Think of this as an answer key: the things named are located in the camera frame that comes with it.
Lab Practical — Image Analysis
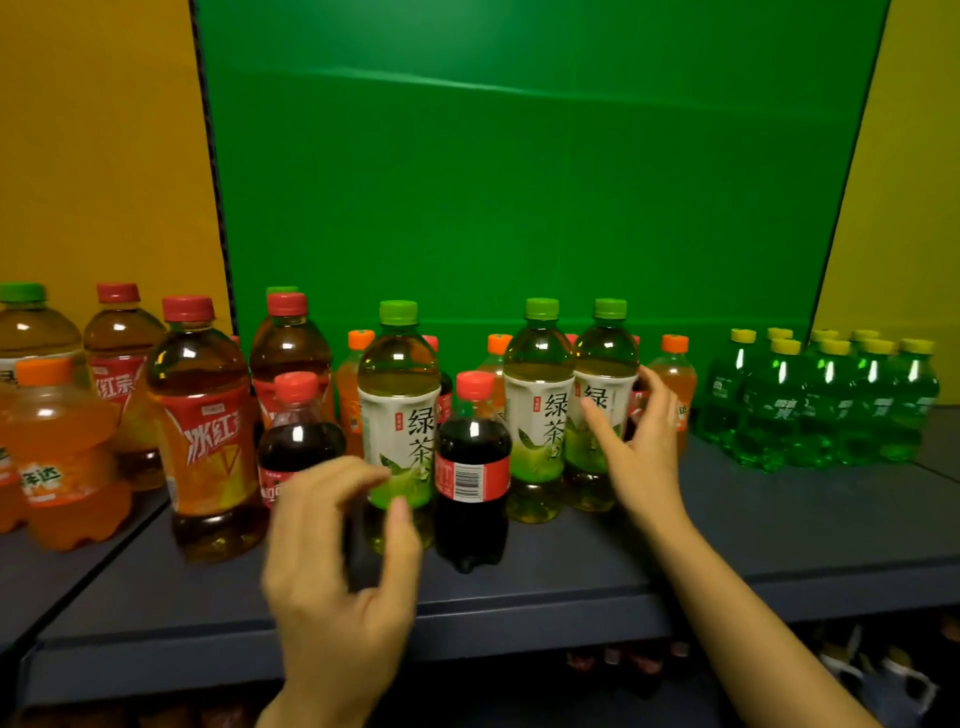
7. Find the person's right hand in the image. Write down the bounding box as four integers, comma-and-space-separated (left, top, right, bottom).
581, 365, 695, 538

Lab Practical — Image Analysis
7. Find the person's left hand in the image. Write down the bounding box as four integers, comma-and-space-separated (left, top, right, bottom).
258, 455, 425, 706

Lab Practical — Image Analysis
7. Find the group of red-label tea bottles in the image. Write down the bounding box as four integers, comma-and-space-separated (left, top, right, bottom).
82, 282, 337, 565

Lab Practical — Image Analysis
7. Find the cluster of green soda bottles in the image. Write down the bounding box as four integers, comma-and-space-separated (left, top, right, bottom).
695, 326, 883, 448

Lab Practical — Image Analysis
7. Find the person's right forearm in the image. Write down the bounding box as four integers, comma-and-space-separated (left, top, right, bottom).
648, 509, 879, 728

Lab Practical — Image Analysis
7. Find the group of orange soda bottles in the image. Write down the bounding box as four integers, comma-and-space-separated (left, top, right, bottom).
0, 329, 699, 553

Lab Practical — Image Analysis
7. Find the white handled jug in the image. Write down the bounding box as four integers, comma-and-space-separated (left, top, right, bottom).
862, 646, 940, 718

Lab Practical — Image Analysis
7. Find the red-capped black cola bottle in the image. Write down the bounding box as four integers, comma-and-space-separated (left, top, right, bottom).
257, 371, 348, 511
434, 370, 514, 575

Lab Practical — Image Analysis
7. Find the orange backing board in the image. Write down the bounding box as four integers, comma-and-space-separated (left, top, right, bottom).
0, 0, 234, 331

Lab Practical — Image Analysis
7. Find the yellow backing board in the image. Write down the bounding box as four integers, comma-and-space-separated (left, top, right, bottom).
812, 0, 960, 410

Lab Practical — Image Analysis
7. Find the yellow-capped green soda bottle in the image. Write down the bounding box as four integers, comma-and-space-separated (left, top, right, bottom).
838, 338, 898, 466
738, 338, 808, 472
878, 338, 941, 463
787, 339, 853, 470

